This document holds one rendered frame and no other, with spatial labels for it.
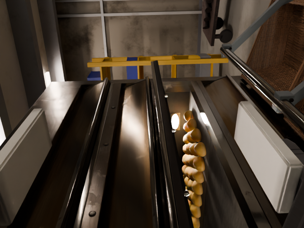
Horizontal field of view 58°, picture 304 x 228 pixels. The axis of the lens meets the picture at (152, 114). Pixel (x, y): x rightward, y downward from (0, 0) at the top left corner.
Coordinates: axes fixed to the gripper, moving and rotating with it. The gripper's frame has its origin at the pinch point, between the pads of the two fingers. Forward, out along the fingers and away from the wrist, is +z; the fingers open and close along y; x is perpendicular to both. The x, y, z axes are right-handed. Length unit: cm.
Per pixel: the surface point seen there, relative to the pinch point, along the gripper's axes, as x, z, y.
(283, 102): -17, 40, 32
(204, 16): -53, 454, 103
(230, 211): -70, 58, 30
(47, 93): -54, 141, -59
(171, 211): -40, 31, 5
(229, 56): -18, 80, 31
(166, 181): -40, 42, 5
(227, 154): -54, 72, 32
